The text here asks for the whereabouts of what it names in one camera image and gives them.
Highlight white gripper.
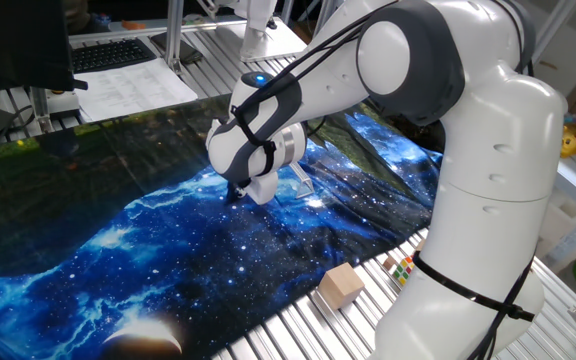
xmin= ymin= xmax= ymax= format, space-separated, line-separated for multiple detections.
xmin=224 ymin=172 xmax=280 ymax=206

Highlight white mini soccer goal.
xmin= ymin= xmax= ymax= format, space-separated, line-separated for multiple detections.
xmin=287 ymin=160 xmax=316 ymax=200

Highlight galaxy print cloth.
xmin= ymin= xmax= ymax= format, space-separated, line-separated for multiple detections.
xmin=0 ymin=92 xmax=444 ymax=360

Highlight large wooden cube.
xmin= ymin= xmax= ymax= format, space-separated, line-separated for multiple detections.
xmin=317 ymin=262 xmax=366 ymax=311

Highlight white paper sheets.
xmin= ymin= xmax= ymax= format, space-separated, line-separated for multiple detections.
xmin=74 ymin=58 xmax=199 ymax=124

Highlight black phone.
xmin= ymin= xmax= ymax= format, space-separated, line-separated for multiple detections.
xmin=150 ymin=32 xmax=204 ymax=65

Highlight black keyboard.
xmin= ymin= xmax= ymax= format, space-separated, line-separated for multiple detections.
xmin=70 ymin=37 xmax=158 ymax=75

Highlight Rubik's cube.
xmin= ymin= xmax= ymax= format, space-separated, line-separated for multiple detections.
xmin=392 ymin=256 xmax=416 ymax=287

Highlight black monitor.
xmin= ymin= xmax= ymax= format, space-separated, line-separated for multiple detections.
xmin=0 ymin=0 xmax=89 ymax=96

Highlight yellow toy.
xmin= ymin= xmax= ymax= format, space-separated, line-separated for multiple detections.
xmin=560 ymin=122 xmax=576 ymax=159

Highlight aluminium frame post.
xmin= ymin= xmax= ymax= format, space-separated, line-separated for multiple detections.
xmin=165 ymin=0 xmax=185 ymax=74

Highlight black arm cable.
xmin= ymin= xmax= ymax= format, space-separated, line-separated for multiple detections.
xmin=227 ymin=0 xmax=539 ymax=360

